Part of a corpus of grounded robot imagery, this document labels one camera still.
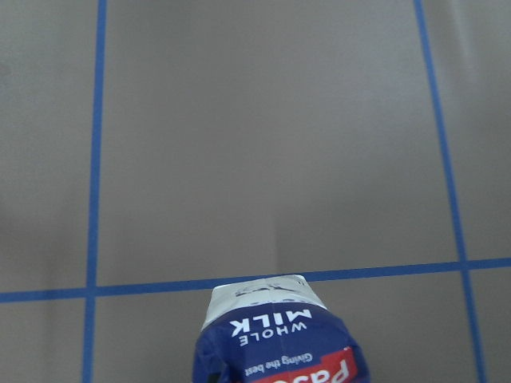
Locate blue white milk carton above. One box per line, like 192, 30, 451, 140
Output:
192, 274, 370, 382

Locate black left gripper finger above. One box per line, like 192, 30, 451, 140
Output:
207, 373, 221, 383

